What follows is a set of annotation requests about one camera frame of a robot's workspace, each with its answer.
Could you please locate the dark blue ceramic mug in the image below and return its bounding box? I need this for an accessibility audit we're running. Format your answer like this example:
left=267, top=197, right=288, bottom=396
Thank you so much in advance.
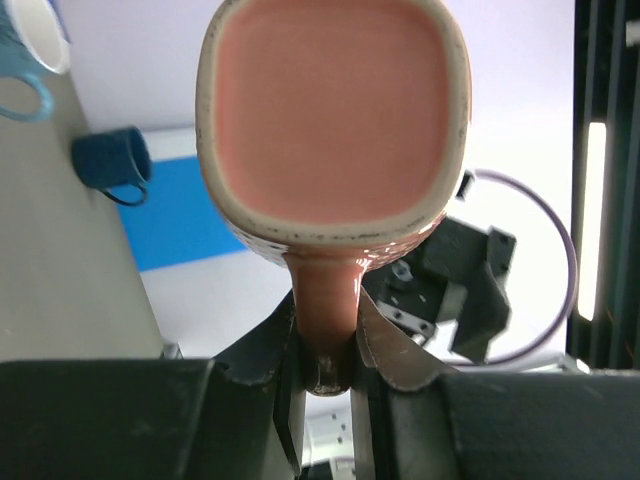
left=71, top=126, right=152, bottom=207

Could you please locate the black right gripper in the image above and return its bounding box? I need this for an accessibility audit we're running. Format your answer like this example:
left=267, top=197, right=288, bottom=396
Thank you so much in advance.
left=364, top=218, right=516, bottom=364

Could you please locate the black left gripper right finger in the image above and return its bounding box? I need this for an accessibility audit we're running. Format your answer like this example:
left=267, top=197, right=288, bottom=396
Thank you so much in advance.
left=351, top=295, right=639, bottom=479

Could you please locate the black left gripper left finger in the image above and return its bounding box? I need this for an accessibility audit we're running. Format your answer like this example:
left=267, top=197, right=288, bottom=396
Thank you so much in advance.
left=1, top=296, right=305, bottom=479

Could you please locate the pink ceramic mug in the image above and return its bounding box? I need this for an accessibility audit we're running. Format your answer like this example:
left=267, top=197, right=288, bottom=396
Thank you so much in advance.
left=195, top=1, right=472, bottom=396

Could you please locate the blue folder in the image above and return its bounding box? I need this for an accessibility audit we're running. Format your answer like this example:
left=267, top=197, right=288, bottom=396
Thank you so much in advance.
left=117, top=156, right=244, bottom=271

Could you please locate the light blue ceramic mug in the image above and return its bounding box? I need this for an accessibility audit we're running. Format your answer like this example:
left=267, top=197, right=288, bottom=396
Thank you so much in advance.
left=1, top=0, right=71, bottom=123

